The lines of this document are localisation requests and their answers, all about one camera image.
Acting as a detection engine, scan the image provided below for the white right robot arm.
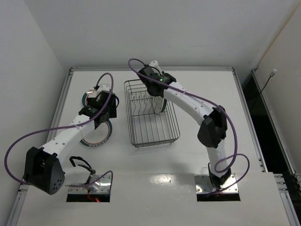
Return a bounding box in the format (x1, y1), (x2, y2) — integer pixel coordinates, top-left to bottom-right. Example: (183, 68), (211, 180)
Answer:
(144, 75), (231, 189)

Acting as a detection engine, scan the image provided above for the grey wire dish rack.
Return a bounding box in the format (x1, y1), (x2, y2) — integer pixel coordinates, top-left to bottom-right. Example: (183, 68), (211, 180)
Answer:
(124, 79), (180, 148)

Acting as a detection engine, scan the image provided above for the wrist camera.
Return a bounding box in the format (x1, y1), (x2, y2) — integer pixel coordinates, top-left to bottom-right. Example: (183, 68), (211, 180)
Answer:
(139, 60), (162, 78)
(86, 84), (110, 97)

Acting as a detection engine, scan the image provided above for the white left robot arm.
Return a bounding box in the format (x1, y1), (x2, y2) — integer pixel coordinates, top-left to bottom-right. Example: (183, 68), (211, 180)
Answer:
(24, 84), (119, 195)

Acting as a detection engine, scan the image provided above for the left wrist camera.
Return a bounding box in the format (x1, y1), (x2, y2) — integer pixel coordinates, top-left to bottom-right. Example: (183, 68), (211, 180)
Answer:
(86, 84), (110, 97)

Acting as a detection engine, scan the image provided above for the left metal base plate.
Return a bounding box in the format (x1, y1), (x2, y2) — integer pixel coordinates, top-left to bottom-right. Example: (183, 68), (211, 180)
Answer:
(68, 173), (111, 195)

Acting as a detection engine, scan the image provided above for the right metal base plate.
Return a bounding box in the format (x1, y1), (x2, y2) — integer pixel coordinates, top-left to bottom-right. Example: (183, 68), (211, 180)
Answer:
(194, 174), (238, 194)

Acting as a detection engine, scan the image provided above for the blue patterned green plate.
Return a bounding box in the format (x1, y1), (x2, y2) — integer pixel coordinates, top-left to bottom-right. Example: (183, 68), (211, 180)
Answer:
(160, 99), (167, 113)

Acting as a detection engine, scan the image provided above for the black wall cable with plug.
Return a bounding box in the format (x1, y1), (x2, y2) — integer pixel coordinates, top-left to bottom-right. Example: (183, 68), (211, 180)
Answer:
(260, 69), (277, 94)

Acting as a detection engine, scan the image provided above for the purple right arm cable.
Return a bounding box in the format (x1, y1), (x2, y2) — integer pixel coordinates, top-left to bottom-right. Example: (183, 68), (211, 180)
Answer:
(127, 58), (250, 196)

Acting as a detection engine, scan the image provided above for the green red rimmed plate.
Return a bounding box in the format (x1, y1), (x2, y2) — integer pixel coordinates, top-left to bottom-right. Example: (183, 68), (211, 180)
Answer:
(81, 93), (88, 107)
(80, 120), (112, 148)

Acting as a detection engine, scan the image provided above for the white plate with characters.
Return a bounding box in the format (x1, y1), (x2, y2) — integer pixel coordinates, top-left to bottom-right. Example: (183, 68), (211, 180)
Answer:
(152, 96), (165, 114)

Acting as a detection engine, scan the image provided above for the metal base plate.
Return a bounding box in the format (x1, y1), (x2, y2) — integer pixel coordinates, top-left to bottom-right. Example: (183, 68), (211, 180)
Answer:
(194, 174), (238, 194)
(68, 173), (111, 195)

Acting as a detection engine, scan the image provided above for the black cable bundle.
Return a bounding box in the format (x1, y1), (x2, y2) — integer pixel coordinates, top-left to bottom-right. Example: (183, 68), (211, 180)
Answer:
(69, 155), (96, 184)

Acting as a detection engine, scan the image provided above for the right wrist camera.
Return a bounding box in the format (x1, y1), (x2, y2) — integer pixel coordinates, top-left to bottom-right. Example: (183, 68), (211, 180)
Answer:
(139, 60), (162, 78)

